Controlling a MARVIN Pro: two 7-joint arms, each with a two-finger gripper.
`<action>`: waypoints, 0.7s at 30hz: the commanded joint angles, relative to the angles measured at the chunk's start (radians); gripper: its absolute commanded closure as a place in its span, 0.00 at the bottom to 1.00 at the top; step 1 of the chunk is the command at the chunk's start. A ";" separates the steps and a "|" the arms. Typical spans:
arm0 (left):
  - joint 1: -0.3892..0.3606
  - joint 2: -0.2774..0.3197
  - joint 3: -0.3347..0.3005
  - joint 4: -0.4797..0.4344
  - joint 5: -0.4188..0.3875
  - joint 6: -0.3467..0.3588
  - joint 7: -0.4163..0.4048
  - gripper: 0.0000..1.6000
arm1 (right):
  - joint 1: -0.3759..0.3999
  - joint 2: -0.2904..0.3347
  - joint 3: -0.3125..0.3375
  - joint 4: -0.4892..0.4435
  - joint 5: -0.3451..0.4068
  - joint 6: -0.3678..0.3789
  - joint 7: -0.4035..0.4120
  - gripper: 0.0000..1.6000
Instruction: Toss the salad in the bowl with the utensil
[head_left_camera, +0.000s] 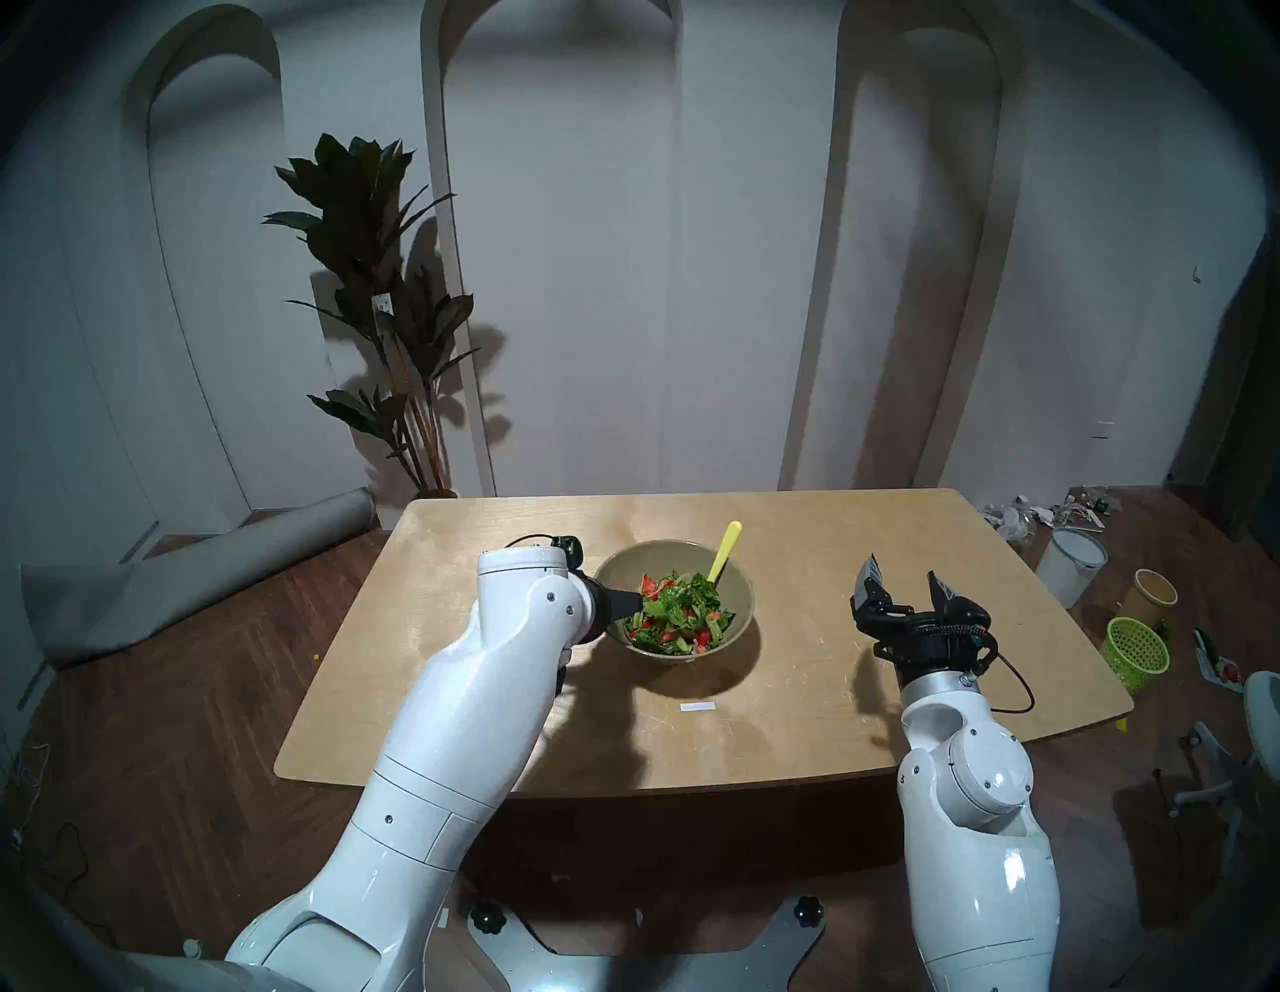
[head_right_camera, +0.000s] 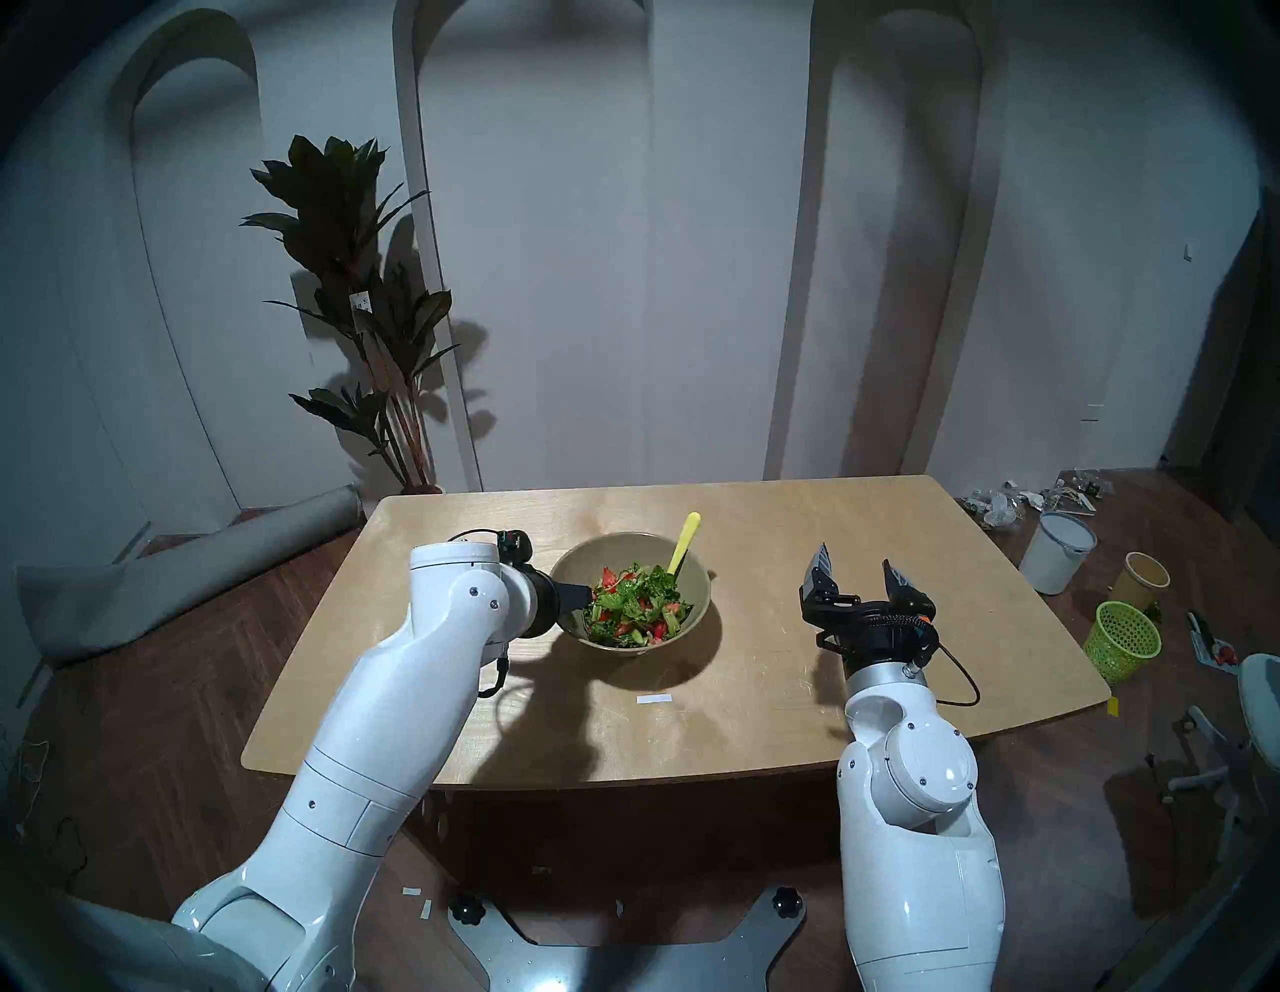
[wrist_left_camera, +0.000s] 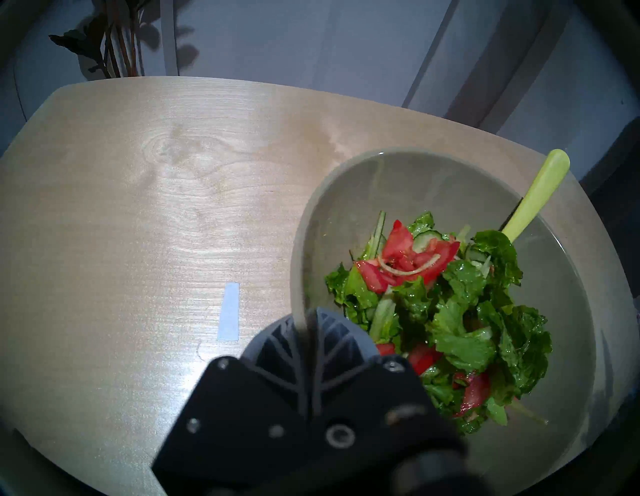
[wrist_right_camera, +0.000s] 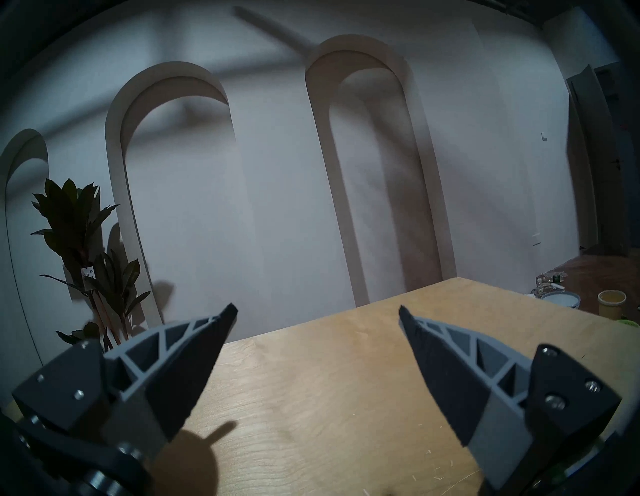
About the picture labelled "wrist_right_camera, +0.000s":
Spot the dark grey door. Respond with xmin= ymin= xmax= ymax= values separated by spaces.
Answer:
xmin=565 ymin=63 xmax=632 ymax=257

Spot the white bucket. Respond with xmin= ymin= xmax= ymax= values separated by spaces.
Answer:
xmin=542 ymin=291 xmax=582 ymax=310

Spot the tan paper cup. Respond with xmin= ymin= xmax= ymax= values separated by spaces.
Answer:
xmin=597 ymin=289 xmax=628 ymax=320

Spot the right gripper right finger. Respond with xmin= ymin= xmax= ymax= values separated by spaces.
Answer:
xmin=398 ymin=306 xmax=622 ymax=492

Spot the tall dark-leaved potted plant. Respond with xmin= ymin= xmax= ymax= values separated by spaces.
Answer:
xmin=31 ymin=178 xmax=152 ymax=352

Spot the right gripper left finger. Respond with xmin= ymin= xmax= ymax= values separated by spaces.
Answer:
xmin=11 ymin=304 xmax=239 ymax=466

